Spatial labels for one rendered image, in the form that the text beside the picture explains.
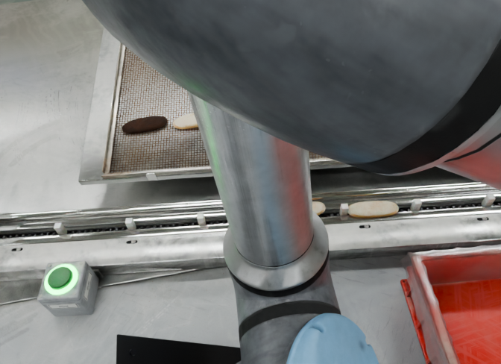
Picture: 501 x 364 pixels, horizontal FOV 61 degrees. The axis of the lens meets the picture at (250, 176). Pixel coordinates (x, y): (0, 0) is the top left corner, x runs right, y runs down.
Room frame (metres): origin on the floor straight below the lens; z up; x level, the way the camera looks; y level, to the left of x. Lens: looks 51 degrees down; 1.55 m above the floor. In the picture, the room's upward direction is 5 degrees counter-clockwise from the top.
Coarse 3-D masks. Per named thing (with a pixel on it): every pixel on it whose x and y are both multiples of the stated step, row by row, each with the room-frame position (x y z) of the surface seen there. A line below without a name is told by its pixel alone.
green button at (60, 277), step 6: (54, 270) 0.36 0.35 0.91; (60, 270) 0.36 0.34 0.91; (66, 270) 0.36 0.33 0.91; (48, 276) 0.35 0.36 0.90; (54, 276) 0.35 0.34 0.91; (60, 276) 0.35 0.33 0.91; (66, 276) 0.35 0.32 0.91; (72, 276) 0.35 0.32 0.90; (48, 282) 0.34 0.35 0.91; (54, 282) 0.34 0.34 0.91; (60, 282) 0.34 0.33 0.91; (66, 282) 0.34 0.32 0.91; (54, 288) 0.33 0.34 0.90; (60, 288) 0.33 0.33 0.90
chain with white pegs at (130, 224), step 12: (420, 204) 0.45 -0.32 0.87; (456, 204) 0.46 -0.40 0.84; (468, 204) 0.46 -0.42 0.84; (480, 204) 0.46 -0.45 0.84; (492, 204) 0.46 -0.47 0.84; (324, 216) 0.46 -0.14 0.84; (60, 228) 0.47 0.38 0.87; (96, 228) 0.48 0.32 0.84; (108, 228) 0.48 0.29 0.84; (120, 228) 0.48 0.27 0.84; (132, 228) 0.47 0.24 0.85; (144, 228) 0.48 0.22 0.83
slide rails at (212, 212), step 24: (456, 192) 0.49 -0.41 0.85; (480, 192) 0.48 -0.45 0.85; (96, 216) 0.51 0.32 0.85; (120, 216) 0.50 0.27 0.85; (144, 216) 0.50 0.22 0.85; (168, 216) 0.49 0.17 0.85; (192, 216) 0.48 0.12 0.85; (216, 216) 0.48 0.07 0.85; (336, 216) 0.45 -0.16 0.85; (408, 216) 0.44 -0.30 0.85; (0, 240) 0.47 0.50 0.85; (24, 240) 0.46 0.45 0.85; (48, 240) 0.46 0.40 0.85
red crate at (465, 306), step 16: (432, 288) 0.30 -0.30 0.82; (448, 288) 0.30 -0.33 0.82; (464, 288) 0.30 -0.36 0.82; (480, 288) 0.30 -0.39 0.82; (496, 288) 0.29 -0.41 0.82; (448, 304) 0.27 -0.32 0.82; (464, 304) 0.27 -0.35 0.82; (480, 304) 0.27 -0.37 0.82; (496, 304) 0.26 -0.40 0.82; (416, 320) 0.25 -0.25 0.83; (448, 320) 0.25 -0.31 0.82; (464, 320) 0.24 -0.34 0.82; (480, 320) 0.24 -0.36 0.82; (496, 320) 0.24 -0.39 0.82; (464, 336) 0.22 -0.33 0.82; (480, 336) 0.21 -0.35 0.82; (496, 336) 0.21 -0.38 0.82; (464, 352) 0.19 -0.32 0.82; (480, 352) 0.19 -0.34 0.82; (496, 352) 0.19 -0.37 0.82
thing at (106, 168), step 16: (128, 80) 0.83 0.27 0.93; (112, 96) 0.77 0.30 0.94; (176, 96) 0.77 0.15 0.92; (112, 112) 0.74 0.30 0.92; (128, 112) 0.74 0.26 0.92; (144, 112) 0.73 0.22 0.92; (160, 112) 0.73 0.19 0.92; (176, 112) 0.72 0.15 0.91; (192, 112) 0.72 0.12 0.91; (112, 128) 0.69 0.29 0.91; (176, 128) 0.68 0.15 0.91; (112, 144) 0.65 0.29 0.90; (144, 144) 0.65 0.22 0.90; (160, 144) 0.65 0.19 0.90; (112, 160) 0.61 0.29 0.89; (128, 160) 0.61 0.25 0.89; (144, 160) 0.61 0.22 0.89; (208, 160) 0.59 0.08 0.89; (320, 160) 0.56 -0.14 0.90; (112, 176) 0.57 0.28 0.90; (128, 176) 0.57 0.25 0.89; (144, 176) 0.57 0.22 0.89
